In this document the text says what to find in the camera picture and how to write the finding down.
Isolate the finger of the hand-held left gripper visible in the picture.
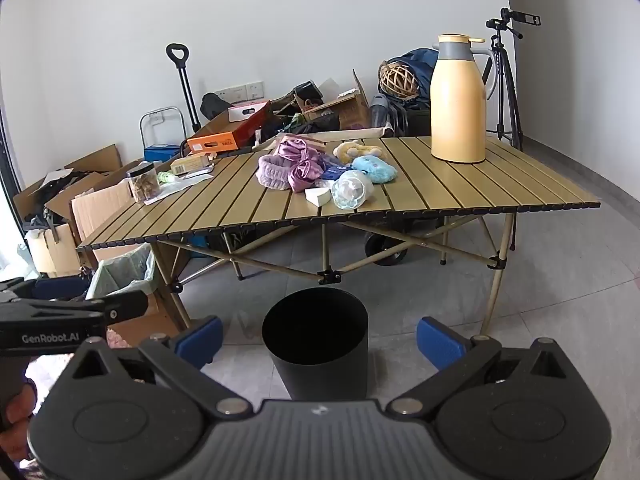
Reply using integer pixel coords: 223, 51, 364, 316
0, 276, 96, 303
102, 291, 149, 327

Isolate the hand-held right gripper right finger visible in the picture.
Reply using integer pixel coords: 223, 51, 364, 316
385, 316, 568, 418

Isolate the clear plastic sheet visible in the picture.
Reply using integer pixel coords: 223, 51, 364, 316
145, 170, 216, 206

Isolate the rattan ball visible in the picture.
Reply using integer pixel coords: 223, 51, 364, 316
378, 61, 421, 99

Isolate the yellow thermos jug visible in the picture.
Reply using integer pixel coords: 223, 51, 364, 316
430, 33, 498, 164

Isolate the light blue plush toy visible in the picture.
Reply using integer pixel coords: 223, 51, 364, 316
351, 156, 398, 184

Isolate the small tan box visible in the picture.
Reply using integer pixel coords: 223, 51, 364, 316
170, 154, 211, 176

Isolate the clear jar of nuts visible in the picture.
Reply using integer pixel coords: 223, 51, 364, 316
126, 162, 162, 204

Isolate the black trash bin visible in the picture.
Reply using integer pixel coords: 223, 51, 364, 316
261, 287, 370, 402

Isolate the purple satin cloth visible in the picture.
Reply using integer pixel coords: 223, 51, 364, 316
277, 139, 326, 193

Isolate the person's left hand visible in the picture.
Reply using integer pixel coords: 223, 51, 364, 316
0, 382, 38, 463

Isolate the cardboard box with green liner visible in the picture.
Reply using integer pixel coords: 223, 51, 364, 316
87, 245, 188, 346

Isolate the grey water bottle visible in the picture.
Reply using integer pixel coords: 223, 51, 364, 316
370, 94, 391, 128

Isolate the red long box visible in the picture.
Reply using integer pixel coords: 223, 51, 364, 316
227, 101, 273, 148

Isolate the white metal frame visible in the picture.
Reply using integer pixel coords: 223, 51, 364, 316
139, 106, 183, 161

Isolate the orange box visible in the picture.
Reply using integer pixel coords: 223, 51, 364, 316
186, 131, 242, 155

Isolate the tan folding table frame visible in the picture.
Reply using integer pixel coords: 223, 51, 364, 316
75, 136, 602, 341

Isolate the open cardboard box pink print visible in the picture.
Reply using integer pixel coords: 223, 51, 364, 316
295, 69, 373, 131

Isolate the large open cardboard box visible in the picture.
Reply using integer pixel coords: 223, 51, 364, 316
12, 144, 123, 221
45, 160, 146, 271

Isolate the brown rectangular block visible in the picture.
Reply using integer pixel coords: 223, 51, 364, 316
281, 133, 327, 150

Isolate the black suitcase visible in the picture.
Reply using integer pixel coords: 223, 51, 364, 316
390, 100, 436, 138

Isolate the black trolley handle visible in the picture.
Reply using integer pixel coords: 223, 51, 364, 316
166, 43, 203, 133

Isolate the purple fluffy headband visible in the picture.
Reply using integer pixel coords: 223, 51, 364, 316
256, 154, 296, 191

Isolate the yellow plush toy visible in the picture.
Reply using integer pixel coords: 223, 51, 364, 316
333, 140, 383, 163

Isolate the small blue box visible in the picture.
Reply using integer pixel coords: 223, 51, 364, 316
144, 145, 181, 162

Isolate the black camera tripod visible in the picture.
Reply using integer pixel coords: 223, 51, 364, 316
482, 7, 542, 153

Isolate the navy blue cloth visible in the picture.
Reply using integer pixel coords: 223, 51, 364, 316
387, 48, 441, 111

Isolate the black small bag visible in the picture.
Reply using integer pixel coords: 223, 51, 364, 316
294, 81, 323, 103

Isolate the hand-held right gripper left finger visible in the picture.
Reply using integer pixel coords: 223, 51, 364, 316
70, 316, 251, 418

